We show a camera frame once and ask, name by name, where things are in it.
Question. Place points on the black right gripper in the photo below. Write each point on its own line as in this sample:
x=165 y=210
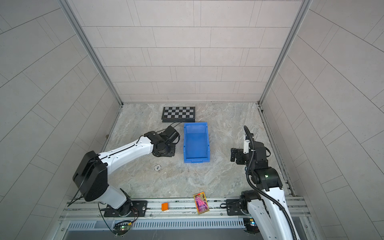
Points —
x=239 y=153

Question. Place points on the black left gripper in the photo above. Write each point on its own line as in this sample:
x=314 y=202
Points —
x=171 y=154

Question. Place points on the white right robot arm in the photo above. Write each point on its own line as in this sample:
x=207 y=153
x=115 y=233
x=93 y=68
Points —
x=266 y=201

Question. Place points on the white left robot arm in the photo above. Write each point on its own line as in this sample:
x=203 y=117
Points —
x=91 y=176

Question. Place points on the blue plastic bin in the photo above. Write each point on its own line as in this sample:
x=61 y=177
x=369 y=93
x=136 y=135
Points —
x=196 y=147

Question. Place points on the round poker chip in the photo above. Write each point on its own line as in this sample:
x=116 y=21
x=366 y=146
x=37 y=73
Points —
x=157 y=168

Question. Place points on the black folded chess board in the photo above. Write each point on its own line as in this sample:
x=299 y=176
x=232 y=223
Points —
x=179 y=114

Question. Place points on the colourful card pack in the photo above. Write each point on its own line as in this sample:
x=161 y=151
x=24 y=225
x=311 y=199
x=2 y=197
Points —
x=201 y=203

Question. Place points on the orange small block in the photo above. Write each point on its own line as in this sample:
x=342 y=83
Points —
x=165 y=207

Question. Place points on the green circuit board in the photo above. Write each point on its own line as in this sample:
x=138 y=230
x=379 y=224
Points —
x=122 y=228

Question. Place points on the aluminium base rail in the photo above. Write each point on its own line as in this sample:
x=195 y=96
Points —
x=146 y=209

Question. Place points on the aluminium corner frame post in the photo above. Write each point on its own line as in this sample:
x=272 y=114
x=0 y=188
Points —
x=286 y=47

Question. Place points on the left aluminium corner post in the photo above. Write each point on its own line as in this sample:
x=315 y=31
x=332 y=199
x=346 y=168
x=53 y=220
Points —
x=68 y=12

